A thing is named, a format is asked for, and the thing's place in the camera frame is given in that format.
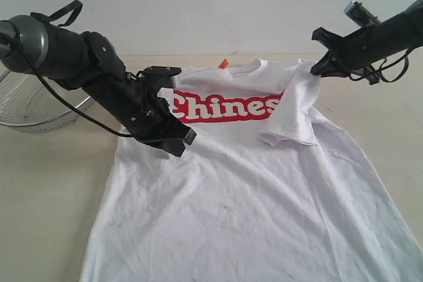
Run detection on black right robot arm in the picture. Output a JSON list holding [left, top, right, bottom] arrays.
[[310, 0, 422, 85]]

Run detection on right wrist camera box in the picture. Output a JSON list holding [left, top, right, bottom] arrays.
[[344, 1, 381, 28]]

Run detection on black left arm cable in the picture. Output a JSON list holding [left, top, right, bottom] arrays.
[[9, 0, 139, 138]]

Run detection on metal wire mesh basket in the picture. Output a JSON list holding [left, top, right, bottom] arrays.
[[1, 70, 79, 133]]

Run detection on white t-shirt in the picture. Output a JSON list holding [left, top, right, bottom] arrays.
[[80, 59, 422, 281]]

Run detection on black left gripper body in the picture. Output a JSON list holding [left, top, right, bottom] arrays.
[[83, 75, 175, 144]]

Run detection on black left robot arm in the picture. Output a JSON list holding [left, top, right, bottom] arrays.
[[1, 15, 196, 157]]

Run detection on orange shirt tag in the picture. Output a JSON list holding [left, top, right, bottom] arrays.
[[218, 59, 229, 69]]

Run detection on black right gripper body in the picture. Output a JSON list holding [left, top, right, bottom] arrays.
[[333, 27, 387, 77]]

